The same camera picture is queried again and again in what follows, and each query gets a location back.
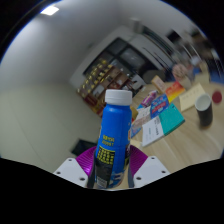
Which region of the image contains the wooden shelf unit with trophies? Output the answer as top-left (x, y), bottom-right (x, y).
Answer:
top-left (77, 58), bottom-right (129, 118)

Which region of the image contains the pink flower pot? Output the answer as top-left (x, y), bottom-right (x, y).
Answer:
top-left (172, 63), bottom-right (191, 89)

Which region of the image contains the standing beige card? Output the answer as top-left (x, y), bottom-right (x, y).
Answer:
top-left (150, 75), bottom-right (167, 94)

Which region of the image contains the black cup white inside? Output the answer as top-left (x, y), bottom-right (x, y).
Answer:
top-left (194, 93), bottom-right (214, 128)

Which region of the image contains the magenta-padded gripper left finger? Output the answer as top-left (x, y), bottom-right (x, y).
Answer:
top-left (53, 145), bottom-right (98, 188)

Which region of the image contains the ceiling light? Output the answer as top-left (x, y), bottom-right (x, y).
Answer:
top-left (40, 4), bottom-right (60, 16)

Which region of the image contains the beige paper envelope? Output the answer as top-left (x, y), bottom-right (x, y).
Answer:
top-left (179, 83), bottom-right (207, 113)

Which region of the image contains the orange book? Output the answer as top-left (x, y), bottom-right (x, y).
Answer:
top-left (165, 81), bottom-right (186, 104)

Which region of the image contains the blue printed book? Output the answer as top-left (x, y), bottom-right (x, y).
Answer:
top-left (149, 94), bottom-right (170, 119)

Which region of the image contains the teal book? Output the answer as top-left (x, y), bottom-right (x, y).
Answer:
top-left (159, 103), bottom-right (186, 136)

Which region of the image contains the blue drink bottle white cap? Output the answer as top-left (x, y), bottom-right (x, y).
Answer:
top-left (87, 89), bottom-right (134, 190)

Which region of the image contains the white booklet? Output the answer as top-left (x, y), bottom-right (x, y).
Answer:
top-left (141, 115), bottom-right (165, 148)

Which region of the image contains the pink patterned box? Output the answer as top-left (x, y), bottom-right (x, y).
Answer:
top-left (141, 90), bottom-right (158, 108)

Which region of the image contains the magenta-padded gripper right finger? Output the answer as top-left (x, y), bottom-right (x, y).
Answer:
top-left (126, 144), bottom-right (171, 188)

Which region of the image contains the flat round red coaster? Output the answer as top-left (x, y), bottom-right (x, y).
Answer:
top-left (211, 90), bottom-right (223, 104)

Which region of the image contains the dark framed window door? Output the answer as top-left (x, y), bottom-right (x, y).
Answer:
top-left (83, 37), bottom-right (158, 84)

